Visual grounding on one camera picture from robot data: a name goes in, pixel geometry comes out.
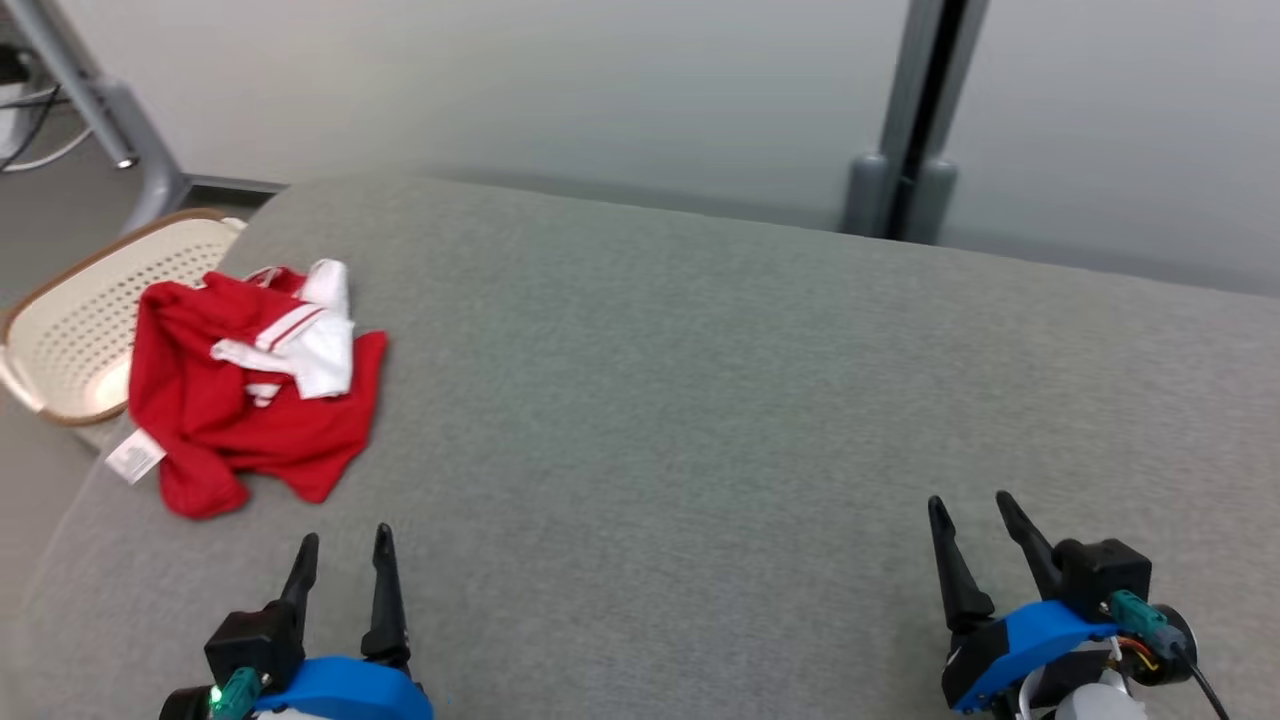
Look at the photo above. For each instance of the cream perforated laundry basket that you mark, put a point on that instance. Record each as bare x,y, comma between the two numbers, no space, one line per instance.
80,320

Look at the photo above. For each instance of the teal camera connector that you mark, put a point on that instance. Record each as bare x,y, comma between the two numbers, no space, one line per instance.
1138,618
235,695

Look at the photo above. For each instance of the red and white basketball jersey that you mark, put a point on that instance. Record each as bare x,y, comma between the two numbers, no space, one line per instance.
260,430

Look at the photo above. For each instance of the grey metal partition post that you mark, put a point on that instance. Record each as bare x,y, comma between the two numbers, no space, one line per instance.
915,110

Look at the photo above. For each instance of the teal left camera connector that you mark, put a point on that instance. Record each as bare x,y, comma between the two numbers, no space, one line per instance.
235,695

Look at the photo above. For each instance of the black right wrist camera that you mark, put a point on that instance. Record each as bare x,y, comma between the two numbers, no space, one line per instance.
1105,575

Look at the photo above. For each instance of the grey metal stand leg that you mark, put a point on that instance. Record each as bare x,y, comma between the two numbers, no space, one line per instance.
100,95

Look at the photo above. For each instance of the teal right camera connector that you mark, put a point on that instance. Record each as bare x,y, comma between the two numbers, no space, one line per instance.
1138,618

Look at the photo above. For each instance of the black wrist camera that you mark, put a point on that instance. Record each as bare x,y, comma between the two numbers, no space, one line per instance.
1105,575
255,645

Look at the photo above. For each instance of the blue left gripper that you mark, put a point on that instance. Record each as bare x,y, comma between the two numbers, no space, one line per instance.
350,692

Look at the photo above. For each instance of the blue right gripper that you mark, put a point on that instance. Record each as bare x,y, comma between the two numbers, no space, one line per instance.
1020,645

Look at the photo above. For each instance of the dark grey baseboard strip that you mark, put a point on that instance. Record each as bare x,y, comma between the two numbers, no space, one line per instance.
235,185

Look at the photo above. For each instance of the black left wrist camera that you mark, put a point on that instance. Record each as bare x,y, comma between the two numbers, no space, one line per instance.
255,645

